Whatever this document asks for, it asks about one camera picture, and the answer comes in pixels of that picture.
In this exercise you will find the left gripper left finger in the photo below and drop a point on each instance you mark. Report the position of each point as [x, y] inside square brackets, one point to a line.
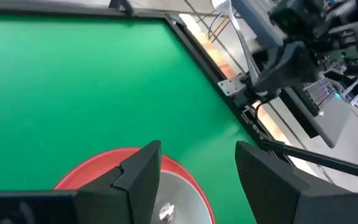
[135, 186]

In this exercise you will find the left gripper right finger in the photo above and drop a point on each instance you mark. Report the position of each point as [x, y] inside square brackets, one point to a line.
[275, 196]

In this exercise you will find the orange ceramic plate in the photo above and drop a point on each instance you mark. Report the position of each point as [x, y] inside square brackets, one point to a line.
[98, 168]

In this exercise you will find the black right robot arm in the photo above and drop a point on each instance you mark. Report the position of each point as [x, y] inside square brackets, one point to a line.
[291, 15]

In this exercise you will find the backlit black keyboard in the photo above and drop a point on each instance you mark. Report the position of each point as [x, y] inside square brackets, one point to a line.
[319, 91]

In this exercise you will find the gray desk with keyboard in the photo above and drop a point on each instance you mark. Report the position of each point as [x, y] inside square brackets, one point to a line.
[331, 124]

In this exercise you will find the green table mat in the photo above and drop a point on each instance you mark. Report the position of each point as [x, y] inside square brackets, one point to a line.
[89, 87]

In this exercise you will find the silver metal bracket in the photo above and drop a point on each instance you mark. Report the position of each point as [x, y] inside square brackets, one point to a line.
[230, 86]

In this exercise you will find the black metal table frame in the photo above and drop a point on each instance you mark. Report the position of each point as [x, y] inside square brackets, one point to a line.
[197, 59]

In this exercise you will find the black frame clamp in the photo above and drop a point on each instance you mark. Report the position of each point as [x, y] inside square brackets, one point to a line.
[121, 5]

